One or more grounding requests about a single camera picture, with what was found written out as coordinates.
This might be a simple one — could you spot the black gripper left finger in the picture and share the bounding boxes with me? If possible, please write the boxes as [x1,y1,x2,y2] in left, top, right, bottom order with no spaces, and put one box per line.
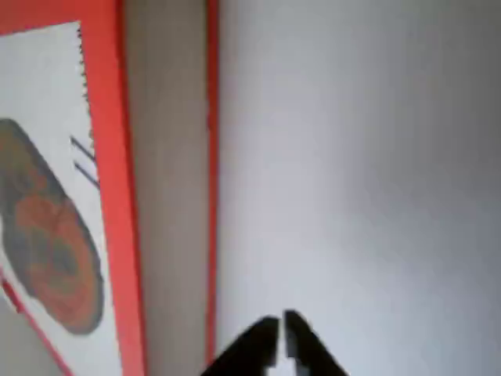
[200,316,281,376]

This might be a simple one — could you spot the red anatomy textbook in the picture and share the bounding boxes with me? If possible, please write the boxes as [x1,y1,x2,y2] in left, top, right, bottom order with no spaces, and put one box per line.
[0,0,221,376]

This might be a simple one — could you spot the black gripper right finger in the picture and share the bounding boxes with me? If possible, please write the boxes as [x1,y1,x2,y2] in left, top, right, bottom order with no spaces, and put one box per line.
[283,309,352,376]

